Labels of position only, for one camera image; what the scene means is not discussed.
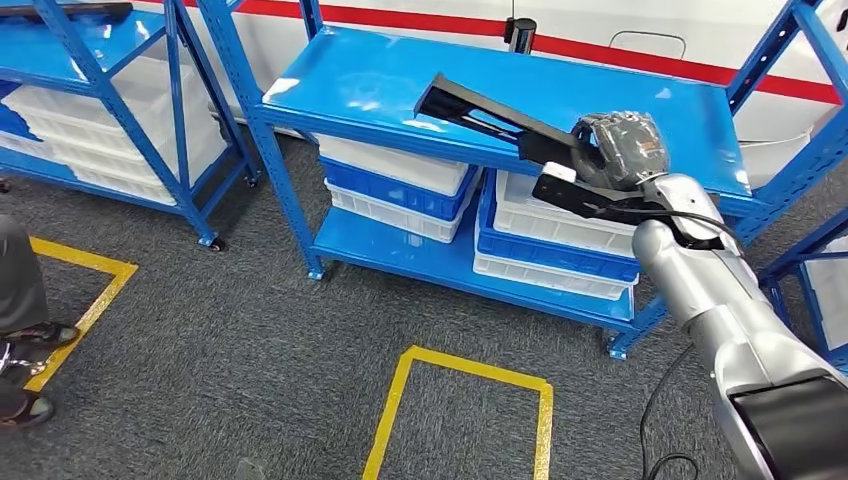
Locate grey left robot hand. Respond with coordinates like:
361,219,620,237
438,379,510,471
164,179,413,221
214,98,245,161
231,457,268,480

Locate black plastic panel part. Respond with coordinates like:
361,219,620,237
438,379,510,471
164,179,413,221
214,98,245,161
413,71,601,175

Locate blue metal shelf rack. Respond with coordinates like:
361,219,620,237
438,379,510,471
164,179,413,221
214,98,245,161
195,0,848,362
758,206,848,376
0,0,261,253

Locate blue plastic crate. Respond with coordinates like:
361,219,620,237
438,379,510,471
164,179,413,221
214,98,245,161
319,155,482,223
475,168,641,285

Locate black hanging robot cable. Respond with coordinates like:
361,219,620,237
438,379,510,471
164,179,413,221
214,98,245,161
639,341,700,480

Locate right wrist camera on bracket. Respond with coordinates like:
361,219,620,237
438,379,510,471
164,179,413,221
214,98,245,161
531,161,654,227

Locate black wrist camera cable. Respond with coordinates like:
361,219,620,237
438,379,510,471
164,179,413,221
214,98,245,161
609,201,747,256

